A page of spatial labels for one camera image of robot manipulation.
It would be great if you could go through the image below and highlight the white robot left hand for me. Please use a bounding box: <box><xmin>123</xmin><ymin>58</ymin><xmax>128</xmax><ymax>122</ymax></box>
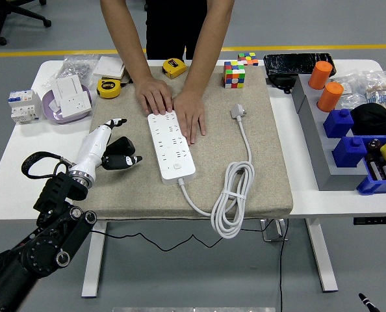
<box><xmin>71</xmin><ymin>117</ymin><xmax>144</xmax><ymax>178</ymax></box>

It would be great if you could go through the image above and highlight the person's left hand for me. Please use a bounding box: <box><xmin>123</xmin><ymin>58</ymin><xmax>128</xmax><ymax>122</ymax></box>
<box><xmin>172</xmin><ymin>90</ymin><xmax>207</xmax><ymax>146</ymax></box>

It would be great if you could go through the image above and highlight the person's right hand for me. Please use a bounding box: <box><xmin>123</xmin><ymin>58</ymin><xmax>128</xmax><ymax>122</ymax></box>
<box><xmin>135</xmin><ymin>77</ymin><xmax>174</xmax><ymax>116</ymax></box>

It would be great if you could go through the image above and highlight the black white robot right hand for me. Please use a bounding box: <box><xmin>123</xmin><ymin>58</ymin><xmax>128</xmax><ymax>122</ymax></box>
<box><xmin>357</xmin><ymin>292</ymin><xmax>381</xmax><ymax>312</ymax></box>

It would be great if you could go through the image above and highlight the black power adapter plug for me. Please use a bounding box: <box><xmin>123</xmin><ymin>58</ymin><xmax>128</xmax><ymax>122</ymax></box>
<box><xmin>107</xmin><ymin>136</ymin><xmax>136</xmax><ymax>157</ymax></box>

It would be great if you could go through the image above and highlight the white power strip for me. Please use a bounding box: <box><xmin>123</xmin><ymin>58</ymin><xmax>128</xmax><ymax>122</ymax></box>
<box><xmin>147</xmin><ymin>110</ymin><xmax>197</xmax><ymax>185</ymax></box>

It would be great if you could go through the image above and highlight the white power strip cord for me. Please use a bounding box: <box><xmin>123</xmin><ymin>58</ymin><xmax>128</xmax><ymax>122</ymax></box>
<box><xmin>178</xmin><ymin>103</ymin><xmax>255</xmax><ymax>240</ymax></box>

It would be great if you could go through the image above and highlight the thin black adapter cord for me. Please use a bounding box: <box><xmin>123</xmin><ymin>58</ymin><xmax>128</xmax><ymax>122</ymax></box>
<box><xmin>90</xmin><ymin>224</ymin><xmax>265</xmax><ymax>252</ymax></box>

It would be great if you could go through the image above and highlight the square yellow tape measure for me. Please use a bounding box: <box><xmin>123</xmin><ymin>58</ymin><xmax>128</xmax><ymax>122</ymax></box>
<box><xmin>162</xmin><ymin>57</ymin><xmax>188</xmax><ymax>79</ymax></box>

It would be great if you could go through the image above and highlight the round yellow tape measure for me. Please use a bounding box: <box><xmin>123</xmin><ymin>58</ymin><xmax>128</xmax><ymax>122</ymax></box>
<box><xmin>96</xmin><ymin>77</ymin><xmax>122</xmax><ymax>99</ymax></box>

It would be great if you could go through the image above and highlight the large colourful puzzle cube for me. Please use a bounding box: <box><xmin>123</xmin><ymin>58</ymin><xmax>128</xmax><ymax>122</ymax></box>
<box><xmin>223</xmin><ymin>60</ymin><xmax>247</xmax><ymax>89</ymax></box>

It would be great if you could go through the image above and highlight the white table leg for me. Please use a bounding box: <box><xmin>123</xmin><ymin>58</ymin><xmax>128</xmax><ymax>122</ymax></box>
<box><xmin>81</xmin><ymin>222</ymin><xmax>109</xmax><ymax>298</ymax></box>
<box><xmin>305</xmin><ymin>218</ymin><xmax>339</xmax><ymax>293</ymax></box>

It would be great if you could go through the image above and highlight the person's torso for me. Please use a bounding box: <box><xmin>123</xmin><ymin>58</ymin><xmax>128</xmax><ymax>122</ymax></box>
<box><xmin>144</xmin><ymin>0</ymin><xmax>210</xmax><ymax>61</ymax></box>

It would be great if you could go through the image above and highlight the grey-brown mat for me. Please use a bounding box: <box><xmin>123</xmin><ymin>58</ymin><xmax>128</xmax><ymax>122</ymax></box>
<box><xmin>81</xmin><ymin>64</ymin><xmax>294</xmax><ymax>222</ymax></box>

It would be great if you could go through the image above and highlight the small colourful puzzle cube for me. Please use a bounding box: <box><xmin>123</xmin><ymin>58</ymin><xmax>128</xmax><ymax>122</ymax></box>
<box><xmin>237</xmin><ymin>51</ymin><xmax>260</xmax><ymax>67</ymax></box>

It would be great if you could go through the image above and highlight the white circuit breaker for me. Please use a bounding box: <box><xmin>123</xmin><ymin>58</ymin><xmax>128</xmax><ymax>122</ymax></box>
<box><xmin>7</xmin><ymin>90</ymin><xmax>43</xmax><ymax>125</ymax></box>

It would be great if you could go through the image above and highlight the clear bag of screws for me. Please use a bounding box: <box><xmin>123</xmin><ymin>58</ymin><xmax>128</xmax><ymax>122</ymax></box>
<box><xmin>42</xmin><ymin>55</ymin><xmax>99</xmax><ymax>90</ymax></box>

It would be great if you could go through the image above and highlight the black table control panel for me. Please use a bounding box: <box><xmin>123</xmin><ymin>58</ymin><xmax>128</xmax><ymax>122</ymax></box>
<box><xmin>353</xmin><ymin>216</ymin><xmax>386</xmax><ymax>226</ymax></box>

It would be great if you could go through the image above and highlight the black cracked tray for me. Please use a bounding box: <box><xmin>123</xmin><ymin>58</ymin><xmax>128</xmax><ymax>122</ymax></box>
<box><xmin>263</xmin><ymin>53</ymin><xmax>337</xmax><ymax>79</ymax></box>

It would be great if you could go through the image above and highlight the blue plastic bin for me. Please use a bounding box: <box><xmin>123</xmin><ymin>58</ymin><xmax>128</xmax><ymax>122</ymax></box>
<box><xmin>356</xmin><ymin>135</ymin><xmax>386</xmax><ymax>196</ymax></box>

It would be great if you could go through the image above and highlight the grey stepped block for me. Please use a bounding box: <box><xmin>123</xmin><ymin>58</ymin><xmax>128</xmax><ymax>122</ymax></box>
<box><xmin>291</xmin><ymin>74</ymin><xmax>369</xmax><ymax>192</ymax></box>

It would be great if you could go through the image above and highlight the orange cylinder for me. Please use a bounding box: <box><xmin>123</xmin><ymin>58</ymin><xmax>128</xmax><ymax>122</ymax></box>
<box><xmin>316</xmin><ymin>81</ymin><xmax>345</xmax><ymax>113</ymax></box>
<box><xmin>308</xmin><ymin>60</ymin><xmax>334</xmax><ymax>91</ymax></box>

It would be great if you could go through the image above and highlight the blue plastic block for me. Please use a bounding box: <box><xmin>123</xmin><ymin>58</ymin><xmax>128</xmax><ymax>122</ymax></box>
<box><xmin>331</xmin><ymin>135</ymin><xmax>368</xmax><ymax>168</ymax></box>
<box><xmin>323</xmin><ymin>108</ymin><xmax>355</xmax><ymax>139</ymax></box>

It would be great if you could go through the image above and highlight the black office chair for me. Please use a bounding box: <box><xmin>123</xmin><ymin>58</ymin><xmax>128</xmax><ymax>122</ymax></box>
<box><xmin>0</xmin><ymin>0</ymin><xmax>53</xmax><ymax>46</ymax></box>

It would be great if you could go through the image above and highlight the clear plastic bag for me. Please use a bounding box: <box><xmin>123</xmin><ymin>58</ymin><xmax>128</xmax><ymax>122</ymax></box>
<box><xmin>331</xmin><ymin>73</ymin><xmax>368</xmax><ymax>110</ymax></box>

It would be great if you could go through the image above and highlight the black cloth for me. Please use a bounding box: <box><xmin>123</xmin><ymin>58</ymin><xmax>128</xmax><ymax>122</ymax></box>
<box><xmin>350</xmin><ymin>103</ymin><xmax>386</xmax><ymax>137</ymax></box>

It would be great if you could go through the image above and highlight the clear bag of resistors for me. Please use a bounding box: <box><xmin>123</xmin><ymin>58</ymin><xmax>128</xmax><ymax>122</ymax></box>
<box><xmin>363</xmin><ymin>70</ymin><xmax>386</xmax><ymax>110</ymax></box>

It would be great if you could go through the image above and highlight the white wall socket panel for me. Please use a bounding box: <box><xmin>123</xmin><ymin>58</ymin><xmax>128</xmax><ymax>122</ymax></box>
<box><xmin>59</xmin><ymin>90</ymin><xmax>93</xmax><ymax>118</ymax></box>

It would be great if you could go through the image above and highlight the white switch panel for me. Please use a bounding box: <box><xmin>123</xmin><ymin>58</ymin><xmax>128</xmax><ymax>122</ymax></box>
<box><xmin>92</xmin><ymin>55</ymin><xmax>127</xmax><ymax>79</ymax></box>

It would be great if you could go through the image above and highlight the black hanging cable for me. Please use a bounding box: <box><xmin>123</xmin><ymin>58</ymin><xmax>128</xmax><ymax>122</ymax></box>
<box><xmin>278</xmin><ymin>219</ymin><xmax>290</xmax><ymax>312</ymax></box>

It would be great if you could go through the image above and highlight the metal bracket under table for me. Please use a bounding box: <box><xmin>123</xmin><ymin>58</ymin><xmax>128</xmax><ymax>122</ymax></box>
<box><xmin>260</xmin><ymin>218</ymin><xmax>290</xmax><ymax>243</ymax></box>

